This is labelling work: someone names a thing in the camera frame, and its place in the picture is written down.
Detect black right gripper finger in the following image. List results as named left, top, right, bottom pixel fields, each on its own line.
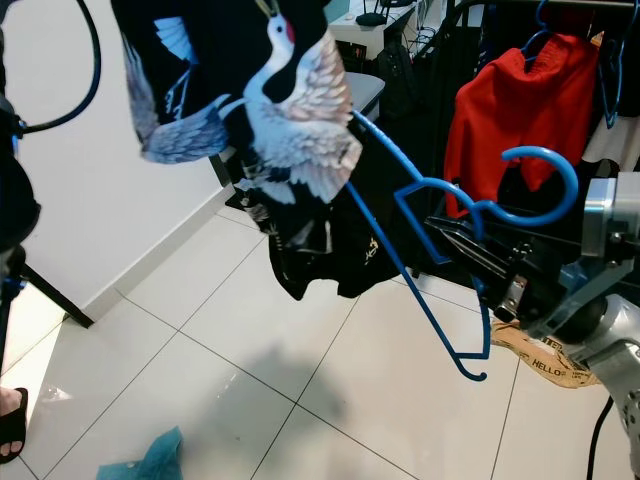
left=440, top=242, right=521, bottom=296
left=425, top=215, right=511, bottom=263

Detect blue plastic hanger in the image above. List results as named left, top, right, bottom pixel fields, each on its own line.
left=520, top=0, right=558, bottom=63
left=345, top=108, right=581, bottom=383

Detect black crane print shirt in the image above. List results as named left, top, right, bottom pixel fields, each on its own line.
left=115, top=0, right=366, bottom=301

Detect brown paper bag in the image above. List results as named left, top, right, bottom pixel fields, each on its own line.
left=490, top=320, right=601, bottom=391

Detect dark slanted pole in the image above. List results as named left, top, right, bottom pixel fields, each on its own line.
left=20, top=265, right=96, bottom=329

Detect person in black shorts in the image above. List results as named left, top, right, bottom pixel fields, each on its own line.
left=0, top=385, right=31, bottom=464

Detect red shorts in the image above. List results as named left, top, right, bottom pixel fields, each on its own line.
left=445, top=32, right=601, bottom=216

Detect white desk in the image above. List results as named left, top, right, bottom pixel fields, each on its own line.
left=325, top=10, right=421, bottom=123

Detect teal cloth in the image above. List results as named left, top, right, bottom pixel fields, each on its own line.
left=95, top=425, right=186, bottom=480

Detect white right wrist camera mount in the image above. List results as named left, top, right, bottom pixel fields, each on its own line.
left=525, top=175, right=640, bottom=341

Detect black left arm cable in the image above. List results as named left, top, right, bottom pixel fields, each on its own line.
left=20, top=0, right=103, bottom=136

